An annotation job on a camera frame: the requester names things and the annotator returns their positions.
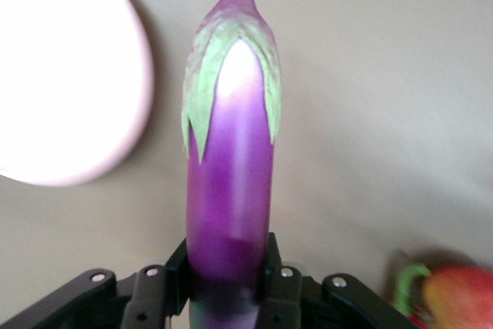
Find red apple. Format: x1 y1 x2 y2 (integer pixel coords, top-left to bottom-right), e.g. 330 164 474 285
421 264 493 329

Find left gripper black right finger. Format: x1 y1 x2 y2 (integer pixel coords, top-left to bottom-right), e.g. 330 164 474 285
255 231 421 329

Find purple eggplant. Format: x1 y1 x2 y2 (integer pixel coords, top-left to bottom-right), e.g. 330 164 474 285
180 0 284 329

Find pink round plate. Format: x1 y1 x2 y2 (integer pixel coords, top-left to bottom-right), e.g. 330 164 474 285
0 0 155 187

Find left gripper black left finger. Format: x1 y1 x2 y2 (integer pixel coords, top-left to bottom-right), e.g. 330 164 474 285
0 238 193 329

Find brown tablecloth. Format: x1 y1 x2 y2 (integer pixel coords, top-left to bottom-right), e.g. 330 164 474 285
0 0 493 329

